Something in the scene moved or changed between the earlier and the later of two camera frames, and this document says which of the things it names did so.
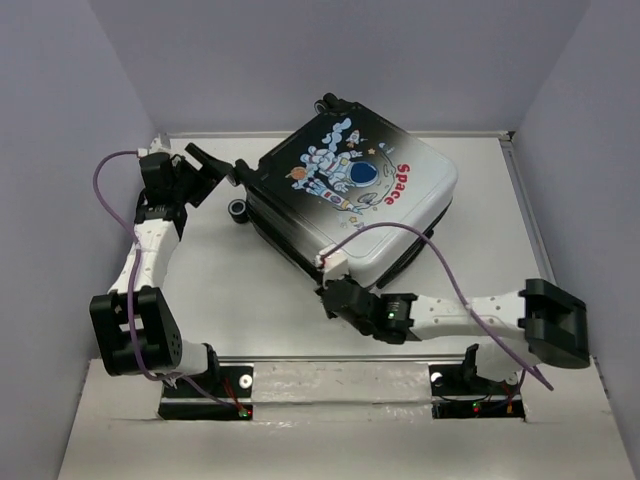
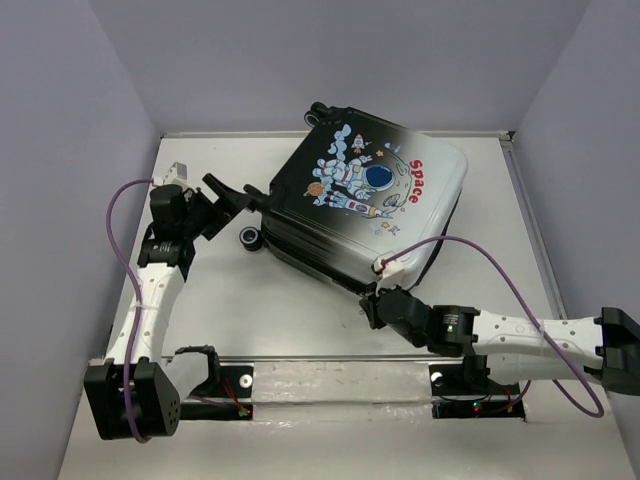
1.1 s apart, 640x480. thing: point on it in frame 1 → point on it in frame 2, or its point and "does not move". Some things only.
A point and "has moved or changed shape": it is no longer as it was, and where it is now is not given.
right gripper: [319, 291] → [369, 306]
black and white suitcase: [343, 180] has moved or changed shape
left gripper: [208, 178] → [220, 216]
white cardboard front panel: [335, 422] does not move
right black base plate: [456, 392] does not move
